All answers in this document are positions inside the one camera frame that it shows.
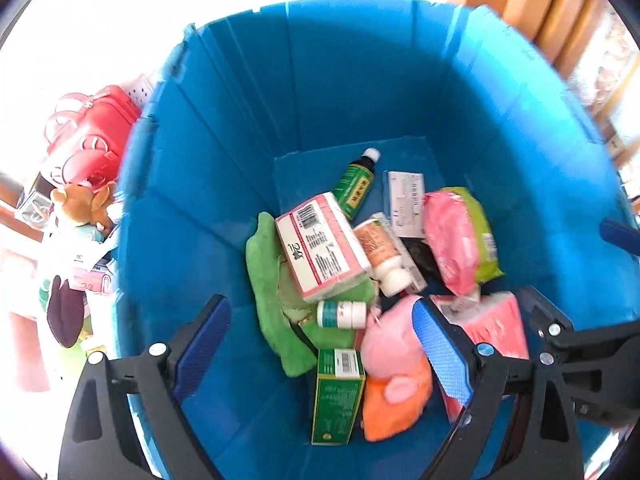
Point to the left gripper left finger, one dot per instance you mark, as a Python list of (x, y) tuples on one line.
[(100, 440)]

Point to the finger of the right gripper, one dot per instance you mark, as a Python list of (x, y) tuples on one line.
[(621, 236), (543, 317)]

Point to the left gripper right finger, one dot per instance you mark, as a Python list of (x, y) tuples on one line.
[(519, 409)]

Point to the orange dress pig plush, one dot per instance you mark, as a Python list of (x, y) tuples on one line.
[(399, 379)]

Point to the pink green wipes pack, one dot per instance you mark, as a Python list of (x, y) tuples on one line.
[(460, 238)]

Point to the white medicine bottle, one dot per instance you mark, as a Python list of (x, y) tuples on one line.
[(344, 315)]

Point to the pink white tissue box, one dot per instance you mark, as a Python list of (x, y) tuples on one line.
[(323, 253)]

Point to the pink tissue pack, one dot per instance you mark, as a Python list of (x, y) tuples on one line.
[(494, 319)]

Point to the maroon knit sock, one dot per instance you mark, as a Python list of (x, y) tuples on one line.
[(65, 312)]

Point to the green medicine box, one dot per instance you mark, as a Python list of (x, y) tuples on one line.
[(339, 387)]

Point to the orange label pill bottle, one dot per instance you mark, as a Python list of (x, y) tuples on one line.
[(384, 257)]

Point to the green towel cloth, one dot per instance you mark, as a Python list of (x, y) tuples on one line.
[(288, 324)]

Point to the green glass bottle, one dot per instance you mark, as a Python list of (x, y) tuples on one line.
[(355, 183)]

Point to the brown teddy bear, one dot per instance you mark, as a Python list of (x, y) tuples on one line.
[(81, 205)]

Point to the red toy suitcase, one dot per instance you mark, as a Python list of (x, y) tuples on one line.
[(87, 137)]

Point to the blue plastic storage crate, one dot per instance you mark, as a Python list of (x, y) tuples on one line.
[(326, 166)]

